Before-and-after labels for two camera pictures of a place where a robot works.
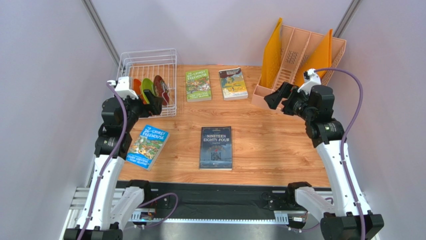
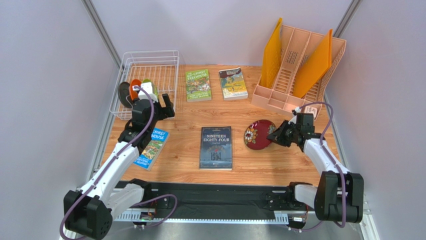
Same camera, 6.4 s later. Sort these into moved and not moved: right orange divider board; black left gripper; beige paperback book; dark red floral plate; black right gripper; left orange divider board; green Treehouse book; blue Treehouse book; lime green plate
Moved: black left gripper; black right gripper; dark red floral plate
Not moved: left orange divider board; beige paperback book; green Treehouse book; right orange divider board; blue Treehouse book; lime green plate
